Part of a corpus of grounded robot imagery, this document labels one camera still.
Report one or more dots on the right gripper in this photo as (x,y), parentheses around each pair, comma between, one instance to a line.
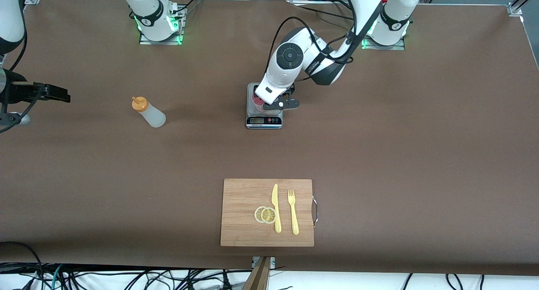
(20,92)

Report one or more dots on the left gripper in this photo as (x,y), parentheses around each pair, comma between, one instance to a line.
(255,87)

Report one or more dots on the pink plastic cup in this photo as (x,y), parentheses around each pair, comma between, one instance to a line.
(256,101)

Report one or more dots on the translucent squeeze bottle orange cap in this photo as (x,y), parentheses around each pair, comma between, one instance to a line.
(153,116)

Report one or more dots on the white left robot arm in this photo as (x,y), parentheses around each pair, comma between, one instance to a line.
(290,56)

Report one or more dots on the silver digital kitchen scale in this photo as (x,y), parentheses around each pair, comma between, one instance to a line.
(264,121)

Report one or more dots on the brown table cover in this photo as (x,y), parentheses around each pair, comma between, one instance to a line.
(379,176)

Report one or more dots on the lemon slice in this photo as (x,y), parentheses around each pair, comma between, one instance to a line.
(268,215)

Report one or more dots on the yellow plastic fork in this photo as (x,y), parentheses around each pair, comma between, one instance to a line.
(294,222)

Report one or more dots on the yellow plastic knife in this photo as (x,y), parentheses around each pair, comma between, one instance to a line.
(278,222)

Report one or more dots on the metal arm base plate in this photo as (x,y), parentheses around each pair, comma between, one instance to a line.
(385,47)
(160,42)

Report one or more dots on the small metal bracket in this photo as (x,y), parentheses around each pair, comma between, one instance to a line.
(273,261)

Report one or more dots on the wooden post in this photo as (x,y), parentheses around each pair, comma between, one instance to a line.
(259,279)

